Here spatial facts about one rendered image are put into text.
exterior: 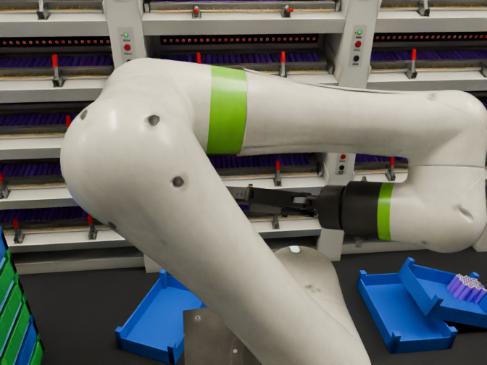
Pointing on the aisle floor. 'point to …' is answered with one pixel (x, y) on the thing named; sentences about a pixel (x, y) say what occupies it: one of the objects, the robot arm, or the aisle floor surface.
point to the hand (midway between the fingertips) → (240, 200)
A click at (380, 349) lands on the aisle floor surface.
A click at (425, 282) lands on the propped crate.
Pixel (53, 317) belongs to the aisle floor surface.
